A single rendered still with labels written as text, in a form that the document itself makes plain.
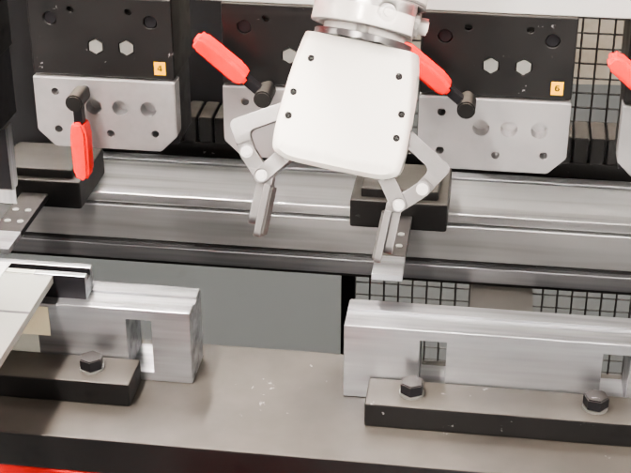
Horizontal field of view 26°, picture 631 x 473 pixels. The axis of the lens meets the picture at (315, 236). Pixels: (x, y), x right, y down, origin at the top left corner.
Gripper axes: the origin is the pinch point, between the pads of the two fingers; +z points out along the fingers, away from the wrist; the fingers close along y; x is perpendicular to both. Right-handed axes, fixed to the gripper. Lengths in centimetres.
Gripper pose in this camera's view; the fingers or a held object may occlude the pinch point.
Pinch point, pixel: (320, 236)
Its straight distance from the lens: 104.4
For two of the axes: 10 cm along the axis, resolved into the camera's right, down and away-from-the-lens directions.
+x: -0.8, 0.3, -10.0
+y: -9.7, -2.1, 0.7
